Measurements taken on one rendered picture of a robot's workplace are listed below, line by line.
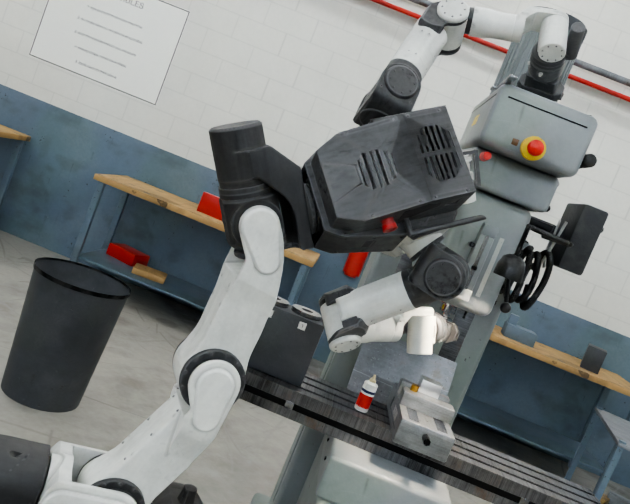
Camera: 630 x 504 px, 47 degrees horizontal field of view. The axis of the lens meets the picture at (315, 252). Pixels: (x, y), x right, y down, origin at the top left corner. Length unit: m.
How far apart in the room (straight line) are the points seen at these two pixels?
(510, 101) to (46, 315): 2.39
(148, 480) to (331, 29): 5.17
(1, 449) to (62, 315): 1.91
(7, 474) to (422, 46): 1.31
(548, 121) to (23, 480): 1.44
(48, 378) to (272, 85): 3.58
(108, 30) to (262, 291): 5.40
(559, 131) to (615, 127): 4.71
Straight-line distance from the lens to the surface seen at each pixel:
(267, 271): 1.52
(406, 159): 1.50
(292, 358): 2.07
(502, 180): 1.98
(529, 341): 5.88
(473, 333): 2.52
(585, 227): 2.37
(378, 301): 1.63
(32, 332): 3.63
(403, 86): 1.69
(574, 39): 1.96
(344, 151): 1.51
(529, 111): 1.91
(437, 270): 1.56
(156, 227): 6.53
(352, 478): 1.97
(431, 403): 2.08
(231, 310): 1.57
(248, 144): 1.50
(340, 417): 2.05
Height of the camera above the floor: 1.51
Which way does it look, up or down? 6 degrees down
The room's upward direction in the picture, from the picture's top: 22 degrees clockwise
